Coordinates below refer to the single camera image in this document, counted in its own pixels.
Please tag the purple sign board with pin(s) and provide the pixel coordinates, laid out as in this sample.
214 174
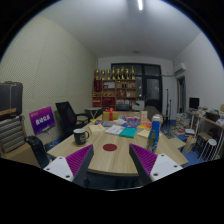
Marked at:
41 120

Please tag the orange book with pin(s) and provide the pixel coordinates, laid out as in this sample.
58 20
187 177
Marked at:
145 126

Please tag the black mug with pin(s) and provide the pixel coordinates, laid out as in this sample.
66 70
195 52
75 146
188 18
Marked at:
80 137

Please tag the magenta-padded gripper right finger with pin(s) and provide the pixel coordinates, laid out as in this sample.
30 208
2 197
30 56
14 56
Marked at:
145 160

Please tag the yellow gift box red ribbon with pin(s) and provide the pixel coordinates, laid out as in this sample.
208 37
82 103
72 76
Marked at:
110 115

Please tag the blue drink bottle white cap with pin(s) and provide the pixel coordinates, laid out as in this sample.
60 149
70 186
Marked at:
154 133

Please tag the orange standing card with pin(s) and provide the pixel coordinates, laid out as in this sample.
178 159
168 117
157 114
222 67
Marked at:
143 116

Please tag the small cream booklet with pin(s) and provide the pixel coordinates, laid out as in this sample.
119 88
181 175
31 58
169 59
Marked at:
96 128

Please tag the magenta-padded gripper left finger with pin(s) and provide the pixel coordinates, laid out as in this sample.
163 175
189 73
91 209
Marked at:
77 160

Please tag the white booklet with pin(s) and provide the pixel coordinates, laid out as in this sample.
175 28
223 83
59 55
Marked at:
115 129

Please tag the pink box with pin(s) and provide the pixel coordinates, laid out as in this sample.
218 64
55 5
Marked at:
131 118

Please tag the grey striped suitcase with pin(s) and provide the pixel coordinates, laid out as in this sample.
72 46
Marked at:
11 133

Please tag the cluttered side desk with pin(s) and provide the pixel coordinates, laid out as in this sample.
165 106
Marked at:
208 121

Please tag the white round stool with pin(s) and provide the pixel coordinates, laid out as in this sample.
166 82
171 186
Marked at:
210 142

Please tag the ceiling tube light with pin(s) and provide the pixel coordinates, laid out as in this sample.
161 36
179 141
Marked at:
140 4

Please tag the flat round red coaster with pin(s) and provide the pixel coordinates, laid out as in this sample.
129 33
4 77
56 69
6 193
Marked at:
110 147

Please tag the blue book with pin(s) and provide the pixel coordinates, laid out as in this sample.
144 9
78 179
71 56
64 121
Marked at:
130 125

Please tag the black computer monitor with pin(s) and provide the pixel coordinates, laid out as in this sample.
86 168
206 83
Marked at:
194 103

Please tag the black chair backrest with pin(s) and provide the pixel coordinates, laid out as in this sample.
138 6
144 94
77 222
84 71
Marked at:
36 150

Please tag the wooden shelf unit with trophies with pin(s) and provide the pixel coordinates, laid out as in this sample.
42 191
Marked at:
115 91

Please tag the black microphone stand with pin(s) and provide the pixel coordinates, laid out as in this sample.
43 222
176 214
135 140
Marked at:
167 103

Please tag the white printed sheet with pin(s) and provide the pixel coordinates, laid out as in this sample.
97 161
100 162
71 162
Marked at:
119 121

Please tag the dark framed glass door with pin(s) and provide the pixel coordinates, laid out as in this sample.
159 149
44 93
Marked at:
151 86

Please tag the white wall air conditioner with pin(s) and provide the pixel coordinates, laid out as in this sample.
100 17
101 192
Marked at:
180 69

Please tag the large cream booklet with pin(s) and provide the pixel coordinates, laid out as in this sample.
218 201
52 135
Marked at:
143 133

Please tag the black office chair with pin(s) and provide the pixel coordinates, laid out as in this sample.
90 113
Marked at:
66 116

